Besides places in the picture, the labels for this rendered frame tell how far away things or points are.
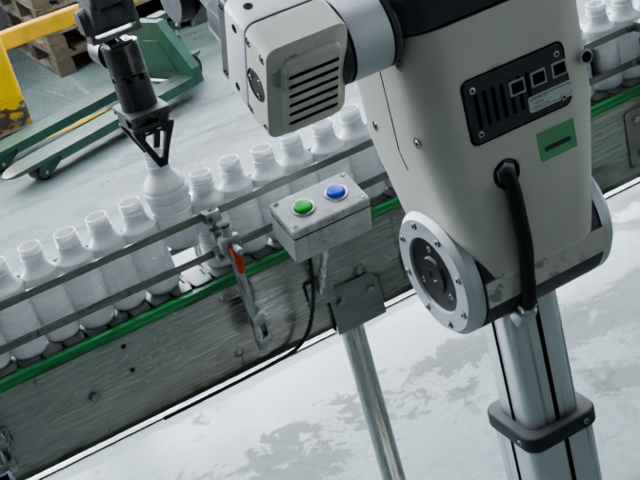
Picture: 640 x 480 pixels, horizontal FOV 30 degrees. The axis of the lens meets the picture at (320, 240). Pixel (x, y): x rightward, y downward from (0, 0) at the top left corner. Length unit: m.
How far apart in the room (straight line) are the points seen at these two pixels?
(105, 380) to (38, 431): 0.13
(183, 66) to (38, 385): 4.43
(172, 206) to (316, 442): 1.47
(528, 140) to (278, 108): 0.30
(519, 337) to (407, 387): 1.93
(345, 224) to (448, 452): 1.33
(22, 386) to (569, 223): 0.93
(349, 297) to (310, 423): 1.30
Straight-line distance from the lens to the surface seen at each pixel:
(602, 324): 3.49
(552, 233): 1.38
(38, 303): 1.93
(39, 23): 6.85
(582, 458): 1.60
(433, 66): 1.24
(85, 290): 1.92
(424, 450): 3.14
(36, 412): 1.96
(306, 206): 1.85
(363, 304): 2.10
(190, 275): 2.02
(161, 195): 1.91
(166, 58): 6.33
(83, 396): 1.97
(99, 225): 1.91
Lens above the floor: 1.86
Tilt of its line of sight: 25 degrees down
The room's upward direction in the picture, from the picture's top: 16 degrees counter-clockwise
